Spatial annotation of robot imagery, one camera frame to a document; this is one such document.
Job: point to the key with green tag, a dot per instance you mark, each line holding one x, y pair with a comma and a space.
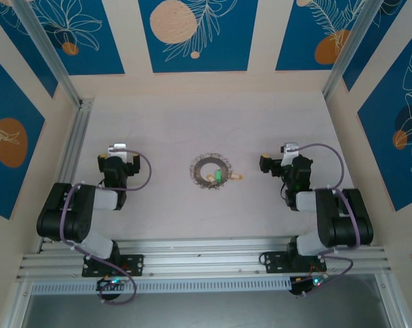
219, 175

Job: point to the metal disc keyring with rings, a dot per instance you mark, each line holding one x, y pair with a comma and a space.
199, 171

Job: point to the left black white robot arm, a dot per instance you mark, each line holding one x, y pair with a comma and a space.
55, 212

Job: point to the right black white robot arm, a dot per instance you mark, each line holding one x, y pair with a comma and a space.
345, 222

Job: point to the right electronics board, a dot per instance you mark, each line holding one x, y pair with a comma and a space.
315, 282

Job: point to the electronics board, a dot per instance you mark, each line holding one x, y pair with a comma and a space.
315, 282
113, 282

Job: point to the left electronics board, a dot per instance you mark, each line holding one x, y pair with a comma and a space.
113, 282

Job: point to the grey metal sheet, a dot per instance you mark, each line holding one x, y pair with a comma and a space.
209, 311

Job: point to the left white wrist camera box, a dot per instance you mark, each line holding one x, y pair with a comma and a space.
118, 147

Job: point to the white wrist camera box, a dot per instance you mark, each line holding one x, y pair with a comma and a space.
290, 148
118, 147

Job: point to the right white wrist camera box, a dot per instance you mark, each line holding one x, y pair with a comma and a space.
290, 148

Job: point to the aluminium side rail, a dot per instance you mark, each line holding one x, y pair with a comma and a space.
79, 136

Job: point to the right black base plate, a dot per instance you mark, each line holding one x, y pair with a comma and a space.
274, 261

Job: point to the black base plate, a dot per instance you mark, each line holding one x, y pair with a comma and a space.
134, 264
274, 261

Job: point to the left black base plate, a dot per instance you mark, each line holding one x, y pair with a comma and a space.
134, 264

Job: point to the aluminium frame rail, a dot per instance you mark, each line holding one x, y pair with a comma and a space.
199, 259

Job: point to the left aluminium upright post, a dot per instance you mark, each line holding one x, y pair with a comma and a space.
48, 51

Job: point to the aluminium upright post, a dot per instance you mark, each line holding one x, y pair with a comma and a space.
48, 51
345, 51

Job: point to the right aluminium upright post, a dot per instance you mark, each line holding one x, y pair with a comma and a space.
345, 51

